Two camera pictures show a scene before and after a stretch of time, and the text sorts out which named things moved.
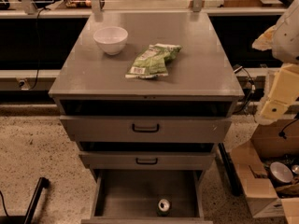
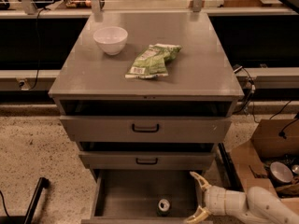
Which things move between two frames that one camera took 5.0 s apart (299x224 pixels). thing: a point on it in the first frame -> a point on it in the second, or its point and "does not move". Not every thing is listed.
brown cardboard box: (268, 168) does not move
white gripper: (288, 36) -> (215, 200)
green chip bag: (151, 62) does not move
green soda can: (163, 207) does not move
